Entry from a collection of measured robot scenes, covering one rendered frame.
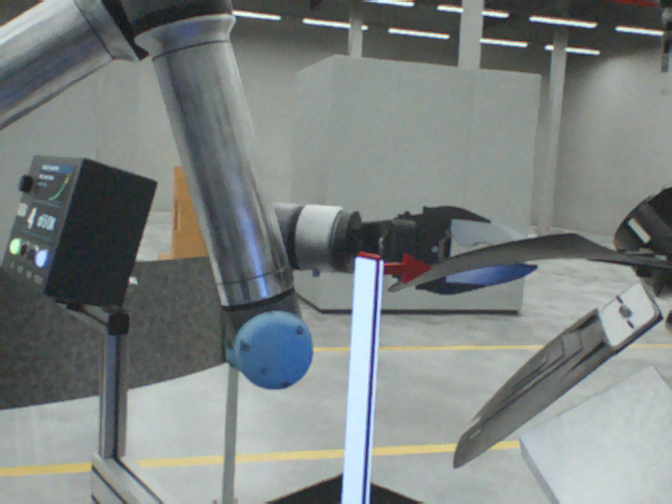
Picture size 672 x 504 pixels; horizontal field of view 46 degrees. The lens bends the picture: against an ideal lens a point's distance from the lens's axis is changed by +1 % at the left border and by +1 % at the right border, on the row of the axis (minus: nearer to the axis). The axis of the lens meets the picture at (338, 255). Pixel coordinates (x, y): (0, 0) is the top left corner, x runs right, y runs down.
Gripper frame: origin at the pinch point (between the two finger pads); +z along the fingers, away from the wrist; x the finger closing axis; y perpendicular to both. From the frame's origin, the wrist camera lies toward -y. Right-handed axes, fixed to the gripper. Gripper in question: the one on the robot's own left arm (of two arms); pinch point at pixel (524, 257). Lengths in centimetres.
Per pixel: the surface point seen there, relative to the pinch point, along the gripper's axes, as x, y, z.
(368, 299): 4.5, -24.5, -9.2
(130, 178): -6, 11, -54
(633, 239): -3.1, 8.9, 10.4
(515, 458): 88, 286, -18
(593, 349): 9.4, 10.7, 7.5
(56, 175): -6, 11, -66
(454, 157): -93, 621, -118
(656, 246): -2.5, 7.1, 12.6
